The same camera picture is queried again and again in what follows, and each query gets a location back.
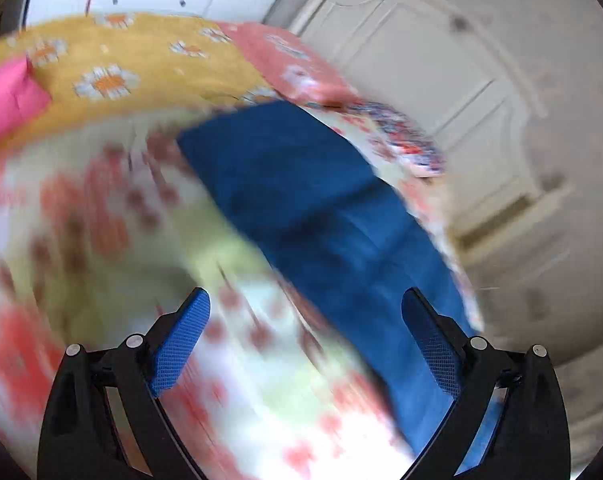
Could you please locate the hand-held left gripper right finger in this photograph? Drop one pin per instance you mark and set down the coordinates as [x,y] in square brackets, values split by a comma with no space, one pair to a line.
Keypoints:
[437,352]

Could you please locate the white wooden headboard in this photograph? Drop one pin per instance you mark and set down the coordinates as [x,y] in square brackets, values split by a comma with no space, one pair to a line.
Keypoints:
[421,60]

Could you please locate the floral bedsheet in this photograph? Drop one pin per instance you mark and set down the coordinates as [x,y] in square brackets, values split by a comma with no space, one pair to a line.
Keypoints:
[106,240]

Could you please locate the pink floral pillow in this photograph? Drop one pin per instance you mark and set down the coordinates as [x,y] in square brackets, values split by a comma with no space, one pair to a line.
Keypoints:
[291,60]

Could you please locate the blue quilted jacket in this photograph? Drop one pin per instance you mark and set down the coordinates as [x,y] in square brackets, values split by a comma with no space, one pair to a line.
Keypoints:
[306,200]

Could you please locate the yellow daisy print blanket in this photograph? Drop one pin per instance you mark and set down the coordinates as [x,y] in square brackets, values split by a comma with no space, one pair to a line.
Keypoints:
[156,75]

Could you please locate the pink cloth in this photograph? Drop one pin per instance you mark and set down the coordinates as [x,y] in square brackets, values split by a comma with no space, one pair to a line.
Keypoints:
[8,100]

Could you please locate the multicoloured patterned pillow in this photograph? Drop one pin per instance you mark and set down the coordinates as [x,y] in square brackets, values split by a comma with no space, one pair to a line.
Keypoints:
[406,140]

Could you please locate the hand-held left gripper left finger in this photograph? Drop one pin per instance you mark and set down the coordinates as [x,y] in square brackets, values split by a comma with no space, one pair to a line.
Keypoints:
[181,340]

